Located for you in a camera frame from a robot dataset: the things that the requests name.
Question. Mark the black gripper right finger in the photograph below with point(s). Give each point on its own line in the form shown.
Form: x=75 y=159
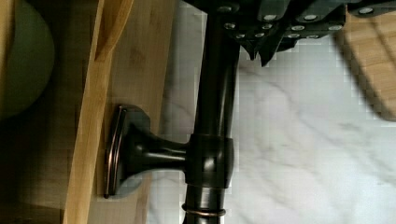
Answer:
x=291 y=20

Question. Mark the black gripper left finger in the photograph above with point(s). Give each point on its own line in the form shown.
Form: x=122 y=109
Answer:
x=256 y=25

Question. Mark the black metal drawer handle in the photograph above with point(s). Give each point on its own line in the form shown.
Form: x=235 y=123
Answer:
x=206 y=159

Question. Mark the wooden drawer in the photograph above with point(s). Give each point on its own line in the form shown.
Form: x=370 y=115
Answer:
x=107 y=53

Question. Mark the bamboo cutting board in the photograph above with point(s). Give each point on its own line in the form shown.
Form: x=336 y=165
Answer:
x=368 y=46

